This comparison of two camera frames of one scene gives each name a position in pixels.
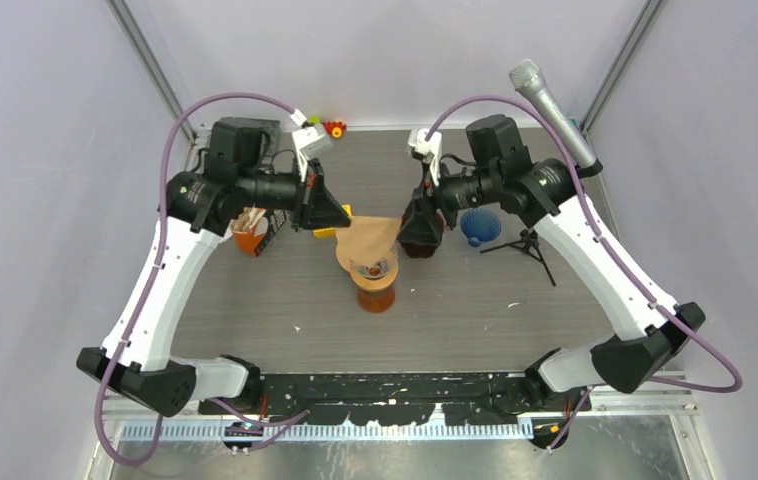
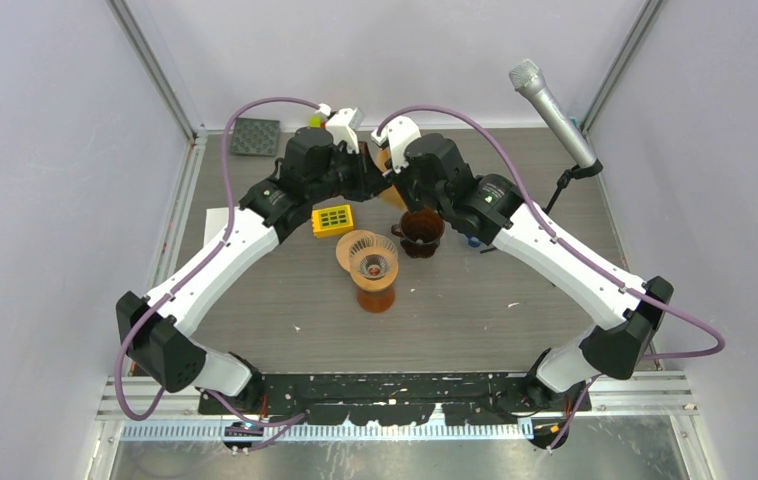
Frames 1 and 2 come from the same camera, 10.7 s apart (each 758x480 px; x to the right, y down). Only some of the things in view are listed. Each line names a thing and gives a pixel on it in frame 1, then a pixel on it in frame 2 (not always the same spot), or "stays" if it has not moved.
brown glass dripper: [419, 250] stays
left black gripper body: [278, 190] -> [349, 175]
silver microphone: [527, 78] stays
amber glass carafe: [377, 301] stays
